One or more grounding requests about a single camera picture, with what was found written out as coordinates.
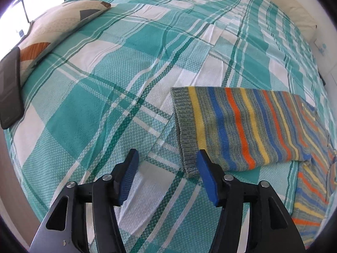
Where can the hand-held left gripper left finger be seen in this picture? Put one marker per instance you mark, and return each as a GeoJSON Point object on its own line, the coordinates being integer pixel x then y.
{"type": "Point", "coordinates": [129, 174]}

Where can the teal plaid bedspread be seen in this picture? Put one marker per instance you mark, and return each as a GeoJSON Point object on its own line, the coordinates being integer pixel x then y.
{"type": "Point", "coordinates": [105, 110]}

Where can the white wall socket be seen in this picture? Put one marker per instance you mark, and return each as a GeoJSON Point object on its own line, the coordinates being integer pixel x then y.
{"type": "Point", "coordinates": [321, 47]}

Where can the white pillow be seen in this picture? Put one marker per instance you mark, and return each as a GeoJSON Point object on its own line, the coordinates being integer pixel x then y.
{"type": "Point", "coordinates": [295, 13]}

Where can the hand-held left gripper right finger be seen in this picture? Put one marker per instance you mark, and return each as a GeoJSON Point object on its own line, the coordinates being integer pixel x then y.
{"type": "Point", "coordinates": [208, 179]}

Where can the striped knit sweater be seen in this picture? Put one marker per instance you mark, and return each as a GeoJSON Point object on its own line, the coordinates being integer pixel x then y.
{"type": "Point", "coordinates": [237, 126]}

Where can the patterned beige pillow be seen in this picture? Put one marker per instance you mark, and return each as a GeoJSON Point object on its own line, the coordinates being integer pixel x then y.
{"type": "Point", "coordinates": [60, 23]}

